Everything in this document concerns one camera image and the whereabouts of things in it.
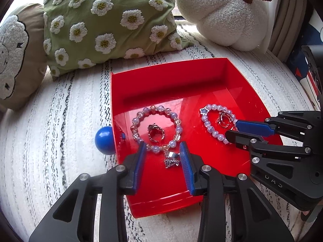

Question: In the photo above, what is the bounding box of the pale blue star bead bracelet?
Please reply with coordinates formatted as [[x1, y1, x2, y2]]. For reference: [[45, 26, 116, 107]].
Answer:
[[199, 104, 239, 145]]

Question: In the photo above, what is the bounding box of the blue ball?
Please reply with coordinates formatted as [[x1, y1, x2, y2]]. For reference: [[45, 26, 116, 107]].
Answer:
[[95, 126, 115, 155]]

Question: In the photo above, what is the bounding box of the silver triangular ring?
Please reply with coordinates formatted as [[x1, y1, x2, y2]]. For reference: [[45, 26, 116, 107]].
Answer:
[[164, 151, 182, 169]]

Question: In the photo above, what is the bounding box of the silver double hoop ring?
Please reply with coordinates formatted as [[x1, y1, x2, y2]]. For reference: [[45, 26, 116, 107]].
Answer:
[[217, 111, 232, 128]]

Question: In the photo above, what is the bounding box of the astronaut printed pillow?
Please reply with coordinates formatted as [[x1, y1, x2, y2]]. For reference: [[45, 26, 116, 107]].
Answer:
[[288, 13, 323, 111]]

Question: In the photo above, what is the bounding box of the white pumpkin cushion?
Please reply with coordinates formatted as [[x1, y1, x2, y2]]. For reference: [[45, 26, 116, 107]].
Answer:
[[175, 0, 273, 51]]

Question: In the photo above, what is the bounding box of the round beige sheep cushion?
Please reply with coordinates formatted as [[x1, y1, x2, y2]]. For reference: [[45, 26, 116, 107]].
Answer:
[[0, 3, 48, 110]]

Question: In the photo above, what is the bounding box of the silver crown ring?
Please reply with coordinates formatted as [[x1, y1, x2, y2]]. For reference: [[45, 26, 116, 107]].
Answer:
[[147, 123, 166, 142]]

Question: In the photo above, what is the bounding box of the green daisy cushion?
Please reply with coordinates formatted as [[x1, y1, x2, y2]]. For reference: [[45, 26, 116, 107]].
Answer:
[[43, 0, 191, 77]]

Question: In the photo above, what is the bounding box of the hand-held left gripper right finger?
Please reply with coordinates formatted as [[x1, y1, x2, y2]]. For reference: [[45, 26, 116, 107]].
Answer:
[[179, 141, 295, 242]]

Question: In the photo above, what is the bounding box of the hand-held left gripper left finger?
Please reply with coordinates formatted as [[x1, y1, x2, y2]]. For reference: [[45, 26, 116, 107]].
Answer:
[[28, 141, 147, 242]]

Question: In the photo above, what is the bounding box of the white black patterned blanket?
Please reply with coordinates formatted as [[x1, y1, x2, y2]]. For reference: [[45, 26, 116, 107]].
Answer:
[[0, 23, 323, 242]]

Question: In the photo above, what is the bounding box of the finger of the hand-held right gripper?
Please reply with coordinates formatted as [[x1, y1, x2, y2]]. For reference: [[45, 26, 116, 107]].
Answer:
[[236, 111, 315, 142], [225, 130, 313, 160]]

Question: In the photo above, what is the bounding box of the beige curtain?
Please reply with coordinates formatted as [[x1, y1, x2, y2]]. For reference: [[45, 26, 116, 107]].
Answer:
[[267, 0, 316, 61]]

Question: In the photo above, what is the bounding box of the clear and purple bead bracelet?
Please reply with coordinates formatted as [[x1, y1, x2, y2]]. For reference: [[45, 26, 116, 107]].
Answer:
[[130, 105, 183, 155]]

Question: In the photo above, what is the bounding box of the red plastic box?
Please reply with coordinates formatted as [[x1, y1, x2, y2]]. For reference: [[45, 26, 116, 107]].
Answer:
[[110, 58, 283, 218]]

